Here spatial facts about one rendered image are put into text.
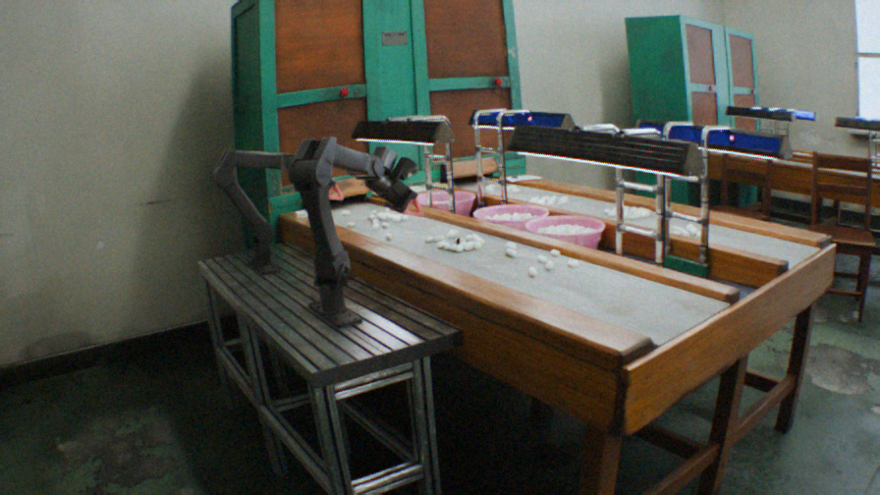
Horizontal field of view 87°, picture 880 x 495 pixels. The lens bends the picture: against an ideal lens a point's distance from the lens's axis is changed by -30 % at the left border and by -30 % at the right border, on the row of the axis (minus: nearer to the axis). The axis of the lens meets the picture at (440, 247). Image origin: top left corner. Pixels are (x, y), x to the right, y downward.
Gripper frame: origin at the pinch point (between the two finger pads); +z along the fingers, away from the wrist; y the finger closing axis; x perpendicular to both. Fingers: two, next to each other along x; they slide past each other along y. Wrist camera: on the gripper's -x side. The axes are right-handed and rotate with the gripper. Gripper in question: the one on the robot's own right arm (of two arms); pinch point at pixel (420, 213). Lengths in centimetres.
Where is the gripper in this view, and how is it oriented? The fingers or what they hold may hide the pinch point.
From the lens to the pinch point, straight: 187.7
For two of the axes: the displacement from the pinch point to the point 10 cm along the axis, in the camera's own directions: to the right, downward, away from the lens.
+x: -5.0, 8.6, -1.5
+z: 6.8, 4.9, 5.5
